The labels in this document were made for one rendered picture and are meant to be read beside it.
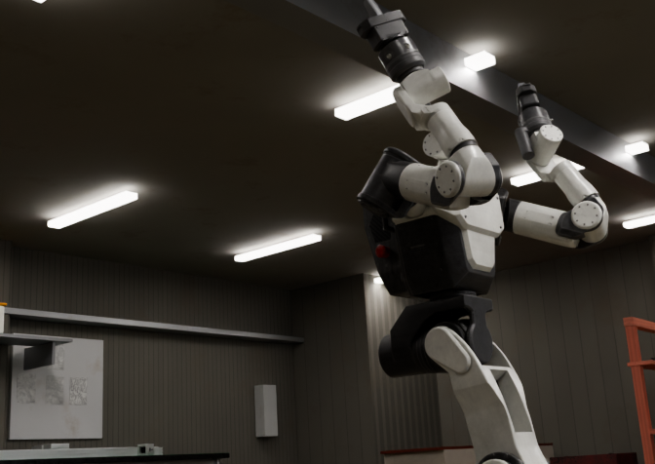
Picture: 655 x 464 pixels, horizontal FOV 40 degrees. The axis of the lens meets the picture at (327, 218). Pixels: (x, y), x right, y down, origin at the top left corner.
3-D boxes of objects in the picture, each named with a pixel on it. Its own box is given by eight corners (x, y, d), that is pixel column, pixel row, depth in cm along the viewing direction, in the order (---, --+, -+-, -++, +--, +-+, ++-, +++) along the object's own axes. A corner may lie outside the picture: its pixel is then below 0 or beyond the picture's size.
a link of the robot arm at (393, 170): (386, 198, 204) (353, 190, 215) (411, 218, 208) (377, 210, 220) (411, 155, 205) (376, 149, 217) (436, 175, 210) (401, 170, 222)
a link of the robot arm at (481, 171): (431, 107, 193) (475, 168, 182) (467, 108, 199) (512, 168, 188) (410, 143, 200) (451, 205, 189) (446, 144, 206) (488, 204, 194)
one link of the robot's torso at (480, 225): (351, 303, 223) (342, 168, 232) (430, 316, 248) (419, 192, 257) (451, 283, 204) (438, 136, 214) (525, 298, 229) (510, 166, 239)
